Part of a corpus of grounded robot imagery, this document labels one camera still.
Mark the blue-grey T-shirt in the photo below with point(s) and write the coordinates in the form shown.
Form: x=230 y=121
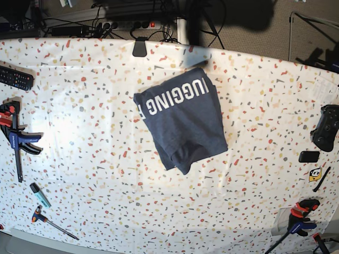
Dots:
x=184 y=117

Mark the white power strip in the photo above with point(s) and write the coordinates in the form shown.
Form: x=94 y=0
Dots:
x=138 y=25

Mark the black phone-like case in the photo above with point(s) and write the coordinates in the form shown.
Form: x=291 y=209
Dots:
x=309 y=156

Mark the teal highlighter marker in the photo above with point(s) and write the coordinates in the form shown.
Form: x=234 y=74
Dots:
x=40 y=195

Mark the yellow cartoon sticker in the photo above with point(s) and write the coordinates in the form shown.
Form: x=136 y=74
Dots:
x=315 y=174

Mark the black game controller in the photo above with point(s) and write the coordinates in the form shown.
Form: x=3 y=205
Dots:
x=324 y=134

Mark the small blue red bar clamp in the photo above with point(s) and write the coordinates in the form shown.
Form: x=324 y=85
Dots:
x=298 y=220

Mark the black thin stick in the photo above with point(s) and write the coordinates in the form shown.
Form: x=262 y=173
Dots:
x=321 y=180

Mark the large blue red bar clamp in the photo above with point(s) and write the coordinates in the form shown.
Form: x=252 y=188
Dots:
x=15 y=136

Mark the black TV remote control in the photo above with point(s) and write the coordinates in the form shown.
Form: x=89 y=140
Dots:
x=16 y=79

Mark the red clamp at table edge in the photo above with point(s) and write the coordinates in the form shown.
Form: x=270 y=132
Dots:
x=320 y=244

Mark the black table clip mount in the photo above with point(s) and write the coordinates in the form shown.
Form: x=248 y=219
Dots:
x=139 y=49

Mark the orange blue T-handle screwdriver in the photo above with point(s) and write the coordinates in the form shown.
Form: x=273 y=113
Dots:
x=38 y=216

